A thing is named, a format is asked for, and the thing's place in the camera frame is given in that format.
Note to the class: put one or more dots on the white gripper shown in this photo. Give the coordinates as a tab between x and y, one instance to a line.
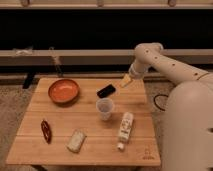
132	74

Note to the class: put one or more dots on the white ceramic cup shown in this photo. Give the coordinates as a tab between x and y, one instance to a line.
105	108

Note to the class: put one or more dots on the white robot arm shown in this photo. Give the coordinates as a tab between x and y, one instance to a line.
188	121

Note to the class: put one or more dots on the orange ceramic bowl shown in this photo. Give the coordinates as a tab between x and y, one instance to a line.
63	91

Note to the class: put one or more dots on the black rectangular block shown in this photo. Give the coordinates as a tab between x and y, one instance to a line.
106	91

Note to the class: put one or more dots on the white lotion bottle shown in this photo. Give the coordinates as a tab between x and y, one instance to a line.
125	130

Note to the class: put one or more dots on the wooden table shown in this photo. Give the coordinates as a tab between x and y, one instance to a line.
100	144

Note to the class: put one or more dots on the dark metal stand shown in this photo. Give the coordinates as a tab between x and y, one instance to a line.
56	61

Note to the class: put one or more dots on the grey horizontal rail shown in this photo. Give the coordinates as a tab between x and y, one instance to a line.
96	57

